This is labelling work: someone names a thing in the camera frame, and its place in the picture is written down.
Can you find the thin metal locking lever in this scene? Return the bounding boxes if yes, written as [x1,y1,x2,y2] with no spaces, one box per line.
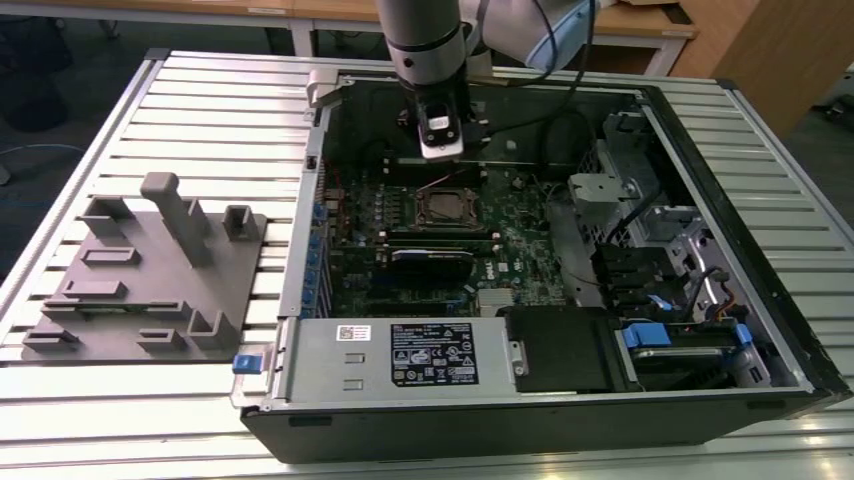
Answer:
[417,168,471,192]

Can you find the silver CPU chip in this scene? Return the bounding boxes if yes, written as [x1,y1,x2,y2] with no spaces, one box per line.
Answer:
[430,193,470,222]

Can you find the metal CPU socket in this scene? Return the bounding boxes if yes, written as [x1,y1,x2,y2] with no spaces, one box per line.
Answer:
[414,185,483,231]

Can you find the black RAM slot white clips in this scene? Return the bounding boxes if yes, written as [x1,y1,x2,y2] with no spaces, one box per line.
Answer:
[378,230,503,239]

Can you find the green RAM stick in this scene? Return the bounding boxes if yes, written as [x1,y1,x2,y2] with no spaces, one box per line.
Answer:
[378,241,505,254]

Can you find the green motherboard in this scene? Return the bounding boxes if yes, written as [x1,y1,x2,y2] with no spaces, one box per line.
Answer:
[322,164,577,319]

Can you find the black graphics card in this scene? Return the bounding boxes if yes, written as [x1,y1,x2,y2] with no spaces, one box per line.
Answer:
[389,247,478,287]

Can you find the wooden desk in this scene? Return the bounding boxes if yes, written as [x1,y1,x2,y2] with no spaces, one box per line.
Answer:
[0,0,701,76]

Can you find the small silver chipset heatsink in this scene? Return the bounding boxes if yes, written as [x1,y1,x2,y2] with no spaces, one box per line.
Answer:
[477,288,521,307]

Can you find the black plastic shroud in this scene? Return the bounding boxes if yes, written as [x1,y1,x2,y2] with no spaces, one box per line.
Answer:
[501,305,633,395]

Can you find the blue disk carrier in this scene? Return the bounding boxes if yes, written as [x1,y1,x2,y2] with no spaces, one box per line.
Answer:
[621,323,673,347]

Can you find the wooden cabinet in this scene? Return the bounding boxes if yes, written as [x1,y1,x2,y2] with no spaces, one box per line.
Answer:
[670,0,854,137]

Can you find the grey power supply unit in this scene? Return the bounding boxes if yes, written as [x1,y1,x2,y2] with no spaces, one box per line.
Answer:
[274,316,521,402]

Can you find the office chair base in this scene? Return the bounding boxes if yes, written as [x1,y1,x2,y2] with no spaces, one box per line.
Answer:
[821,69,854,122]

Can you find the black hard disk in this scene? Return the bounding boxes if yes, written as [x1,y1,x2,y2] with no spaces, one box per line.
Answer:
[630,347,729,392]

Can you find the grey parts rack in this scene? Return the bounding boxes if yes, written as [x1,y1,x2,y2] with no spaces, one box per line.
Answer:
[19,171,271,364]

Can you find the black PC case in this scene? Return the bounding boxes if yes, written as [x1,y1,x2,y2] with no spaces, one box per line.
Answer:
[228,69,854,465]

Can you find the black office chair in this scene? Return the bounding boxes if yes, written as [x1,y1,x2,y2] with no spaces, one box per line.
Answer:
[0,14,74,134]

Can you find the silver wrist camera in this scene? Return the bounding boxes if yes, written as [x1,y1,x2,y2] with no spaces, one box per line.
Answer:
[417,102,467,165]

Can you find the black camera cable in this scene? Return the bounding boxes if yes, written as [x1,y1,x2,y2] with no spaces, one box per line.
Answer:
[477,24,595,139]

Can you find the grey metal drive bracket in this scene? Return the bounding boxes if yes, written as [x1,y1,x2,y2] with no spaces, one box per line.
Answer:
[567,172,643,221]

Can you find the blue floor cable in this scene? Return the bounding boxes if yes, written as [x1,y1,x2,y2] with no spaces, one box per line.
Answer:
[0,143,88,207]

